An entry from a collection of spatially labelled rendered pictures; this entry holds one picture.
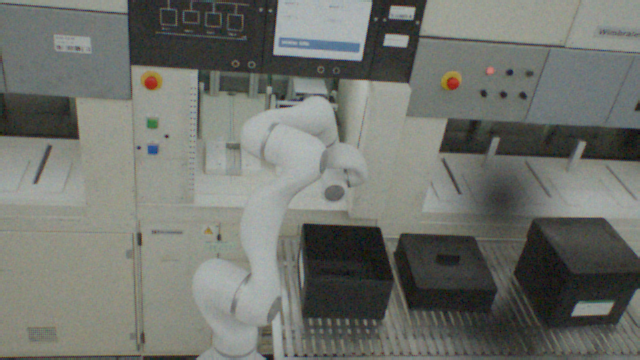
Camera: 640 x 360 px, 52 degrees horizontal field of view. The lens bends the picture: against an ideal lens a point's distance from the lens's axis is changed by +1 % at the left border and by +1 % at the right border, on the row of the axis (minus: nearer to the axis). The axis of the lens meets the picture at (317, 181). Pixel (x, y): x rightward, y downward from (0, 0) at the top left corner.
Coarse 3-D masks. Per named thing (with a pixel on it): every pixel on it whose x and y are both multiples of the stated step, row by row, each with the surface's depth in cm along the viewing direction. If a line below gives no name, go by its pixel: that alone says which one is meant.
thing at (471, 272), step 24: (408, 240) 232; (432, 240) 234; (456, 240) 236; (408, 264) 222; (432, 264) 223; (456, 264) 224; (480, 264) 226; (408, 288) 221; (432, 288) 213; (456, 288) 215; (480, 288) 216; (480, 312) 221
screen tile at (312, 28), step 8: (288, 0) 192; (296, 0) 192; (304, 0) 193; (312, 0) 193; (288, 8) 194; (296, 8) 194; (304, 8) 194; (312, 8) 194; (320, 8) 195; (312, 16) 196; (320, 16) 196; (288, 24) 196; (296, 24) 197; (304, 24) 197; (312, 24) 197; (320, 24) 198; (280, 32) 198; (288, 32) 198; (296, 32) 198; (304, 32) 198; (312, 32) 199
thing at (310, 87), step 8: (296, 80) 244; (304, 80) 245; (312, 80) 246; (320, 80) 247; (296, 88) 240; (304, 88) 241; (312, 88) 241; (320, 88) 242; (304, 96) 245; (312, 96) 243; (280, 104) 245; (288, 104) 245; (296, 104) 246; (336, 104) 249; (336, 112) 249; (336, 120) 245
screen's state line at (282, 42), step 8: (280, 40) 199; (288, 40) 199; (296, 40) 200; (304, 40) 200; (312, 40) 200; (320, 40) 201; (304, 48) 202; (312, 48) 202; (320, 48) 202; (328, 48) 202; (336, 48) 203; (344, 48) 203; (352, 48) 203
